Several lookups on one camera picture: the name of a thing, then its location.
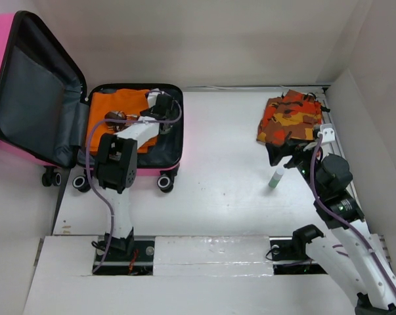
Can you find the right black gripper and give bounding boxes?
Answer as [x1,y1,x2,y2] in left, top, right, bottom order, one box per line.
[265,137,324,197]

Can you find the orange cloth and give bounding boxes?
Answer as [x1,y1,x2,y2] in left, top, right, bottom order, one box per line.
[86,89,158,155]

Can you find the orange camouflage shorts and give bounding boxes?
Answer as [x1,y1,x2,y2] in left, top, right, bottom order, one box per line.
[256,90,329,146]

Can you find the brown over-ear headphones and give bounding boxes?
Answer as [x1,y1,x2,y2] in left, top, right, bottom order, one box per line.
[104,111,139,125]

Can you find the pink hard-shell suitcase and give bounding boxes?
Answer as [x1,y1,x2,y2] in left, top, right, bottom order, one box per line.
[0,10,184,193]

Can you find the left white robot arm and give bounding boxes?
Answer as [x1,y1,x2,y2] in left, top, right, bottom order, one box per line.
[85,90,182,261]

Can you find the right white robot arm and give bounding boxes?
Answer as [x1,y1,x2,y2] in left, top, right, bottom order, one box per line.
[265,139,396,314]

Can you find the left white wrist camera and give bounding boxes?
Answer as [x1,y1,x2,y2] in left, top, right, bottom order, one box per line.
[146,89,165,108]

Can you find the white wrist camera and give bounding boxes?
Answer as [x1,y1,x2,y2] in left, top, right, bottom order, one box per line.
[314,123,336,145]
[146,89,165,108]

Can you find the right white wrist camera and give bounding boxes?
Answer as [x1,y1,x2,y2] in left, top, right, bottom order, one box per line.
[314,123,336,145]

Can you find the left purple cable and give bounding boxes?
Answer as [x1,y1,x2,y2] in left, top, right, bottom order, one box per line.
[84,91,183,273]

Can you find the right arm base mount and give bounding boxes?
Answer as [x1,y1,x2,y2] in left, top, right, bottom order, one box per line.
[265,237,326,276]

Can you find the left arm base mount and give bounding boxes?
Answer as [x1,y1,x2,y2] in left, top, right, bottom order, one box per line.
[92,239,155,276]

